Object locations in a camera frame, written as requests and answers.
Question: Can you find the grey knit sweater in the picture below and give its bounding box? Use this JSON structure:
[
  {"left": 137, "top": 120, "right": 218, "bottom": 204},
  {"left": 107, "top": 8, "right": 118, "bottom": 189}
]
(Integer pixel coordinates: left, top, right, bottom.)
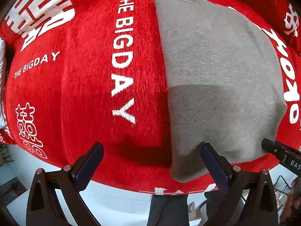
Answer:
[{"left": 154, "top": 0, "right": 287, "bottom": 183}]

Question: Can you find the person's right hand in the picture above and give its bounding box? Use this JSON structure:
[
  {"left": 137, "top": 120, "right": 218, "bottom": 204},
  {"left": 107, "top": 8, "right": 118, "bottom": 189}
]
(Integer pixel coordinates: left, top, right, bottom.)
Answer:
[{"left": 280, "top": 177, "right": 300, "bottom": 226}]

